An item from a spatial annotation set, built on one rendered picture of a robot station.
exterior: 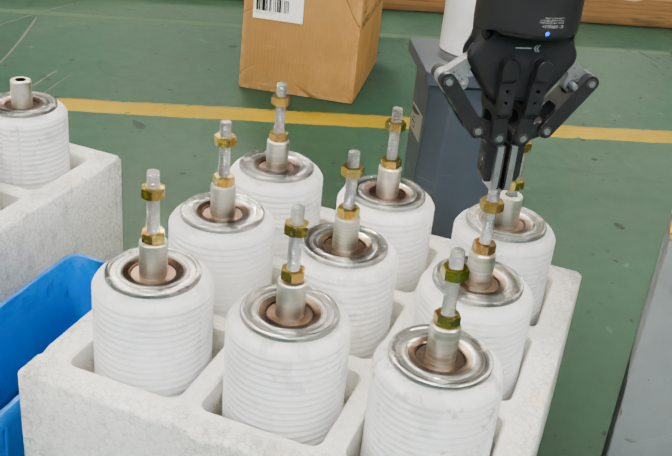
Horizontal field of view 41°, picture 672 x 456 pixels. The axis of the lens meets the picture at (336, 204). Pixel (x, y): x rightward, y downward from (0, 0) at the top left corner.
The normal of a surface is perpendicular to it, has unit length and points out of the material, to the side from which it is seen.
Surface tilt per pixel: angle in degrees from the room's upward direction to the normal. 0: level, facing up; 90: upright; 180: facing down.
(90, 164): 0
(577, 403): 0
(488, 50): 90
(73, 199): 90
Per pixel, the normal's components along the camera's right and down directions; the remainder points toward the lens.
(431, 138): -0.67, 0.25
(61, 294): 0.93, 0.20
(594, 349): 0.09, -0.89
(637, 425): -0.36, 0.39
